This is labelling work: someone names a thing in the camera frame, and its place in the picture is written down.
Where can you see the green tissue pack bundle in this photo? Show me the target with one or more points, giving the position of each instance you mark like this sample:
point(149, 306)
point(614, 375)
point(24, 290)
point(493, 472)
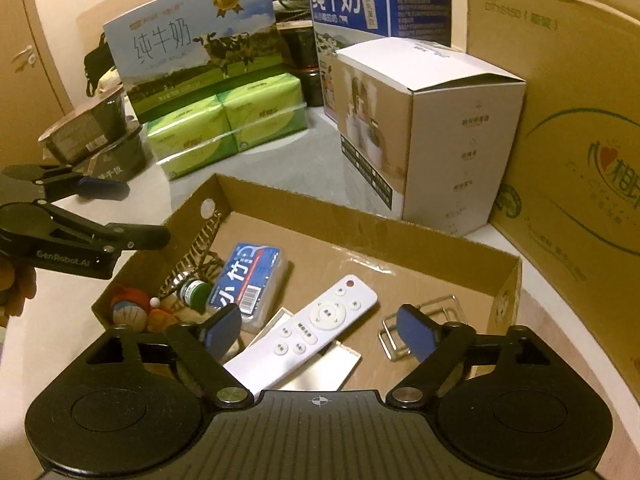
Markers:
point(225, 125)

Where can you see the red blue cat figurine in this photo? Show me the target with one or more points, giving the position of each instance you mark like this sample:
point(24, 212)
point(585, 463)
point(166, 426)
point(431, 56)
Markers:
point(127, 310)

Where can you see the grey table mat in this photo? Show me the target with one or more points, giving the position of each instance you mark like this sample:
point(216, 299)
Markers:
point(325, 130)

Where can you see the yellowish plastic bags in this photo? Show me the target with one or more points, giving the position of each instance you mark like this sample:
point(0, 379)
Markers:
point(110, 80)

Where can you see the cow print milk box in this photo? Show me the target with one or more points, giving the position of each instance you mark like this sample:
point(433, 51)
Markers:
point(190, 50)

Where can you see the white booklet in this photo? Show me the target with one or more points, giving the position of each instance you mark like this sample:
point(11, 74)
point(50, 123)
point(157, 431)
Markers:
point(330, 365)

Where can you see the black bag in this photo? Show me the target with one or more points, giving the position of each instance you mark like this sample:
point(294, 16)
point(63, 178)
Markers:
point(97, 65)

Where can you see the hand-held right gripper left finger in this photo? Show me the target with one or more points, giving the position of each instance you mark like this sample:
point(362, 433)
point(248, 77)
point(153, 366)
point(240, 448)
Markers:
point(222, 330)

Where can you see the clear cotton swab box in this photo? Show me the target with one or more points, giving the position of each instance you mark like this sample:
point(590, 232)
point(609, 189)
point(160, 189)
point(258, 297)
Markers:
point(250, 280)

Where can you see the white product box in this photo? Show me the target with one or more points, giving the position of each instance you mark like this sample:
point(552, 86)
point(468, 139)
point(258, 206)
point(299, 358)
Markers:
point(460, 150)

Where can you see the shallow cardboard tray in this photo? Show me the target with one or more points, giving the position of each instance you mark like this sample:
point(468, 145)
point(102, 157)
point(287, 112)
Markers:
point(350, 230)

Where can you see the small green white bottle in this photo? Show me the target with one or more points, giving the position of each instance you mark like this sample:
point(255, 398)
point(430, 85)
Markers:
point(195, 295)

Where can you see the white remote control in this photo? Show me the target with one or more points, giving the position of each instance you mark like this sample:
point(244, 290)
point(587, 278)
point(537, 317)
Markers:
point(320, 320)

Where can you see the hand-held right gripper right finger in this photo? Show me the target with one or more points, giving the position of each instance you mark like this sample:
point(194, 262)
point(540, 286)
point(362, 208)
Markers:
point(412, 332)

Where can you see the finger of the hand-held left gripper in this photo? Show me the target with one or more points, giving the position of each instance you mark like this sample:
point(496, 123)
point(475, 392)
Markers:
point(140, 236)
point(102, 190)

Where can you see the dark container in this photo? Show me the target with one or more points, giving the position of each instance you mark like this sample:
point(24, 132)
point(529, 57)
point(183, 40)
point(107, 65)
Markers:
point(300, 60)

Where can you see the wooden wardrobe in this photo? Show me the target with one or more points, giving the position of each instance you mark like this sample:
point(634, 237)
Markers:
point(30, 100)

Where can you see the person's left hand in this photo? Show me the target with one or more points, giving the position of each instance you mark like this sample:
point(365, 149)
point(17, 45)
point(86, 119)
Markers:
point(15, 290)

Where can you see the dark lattice tower model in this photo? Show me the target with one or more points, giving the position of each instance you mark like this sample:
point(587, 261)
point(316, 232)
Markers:
point(200, 250)

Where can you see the dark food bowl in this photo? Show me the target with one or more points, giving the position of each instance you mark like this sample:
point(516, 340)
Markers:
point(80, 130)
point(122, 155)

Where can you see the large cardboard box heart logo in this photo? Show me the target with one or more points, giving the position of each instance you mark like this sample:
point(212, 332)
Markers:
point(575, 160)

